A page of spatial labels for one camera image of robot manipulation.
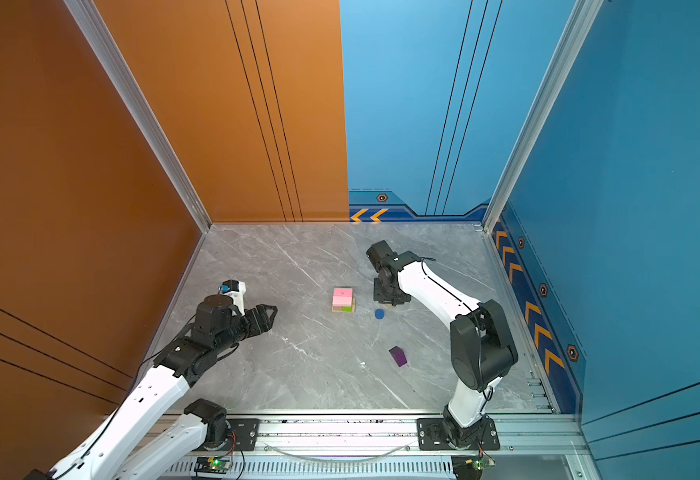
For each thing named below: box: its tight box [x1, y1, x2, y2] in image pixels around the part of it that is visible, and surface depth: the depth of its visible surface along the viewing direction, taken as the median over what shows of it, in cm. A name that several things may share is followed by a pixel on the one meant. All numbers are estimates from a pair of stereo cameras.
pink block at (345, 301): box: [332, 296, 353, 307], surface depth 94 cm
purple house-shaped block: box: [388, 346, 407, 367], surface depth 87 cm
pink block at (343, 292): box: [333, 288, 353, 297], surface depth 96 cm
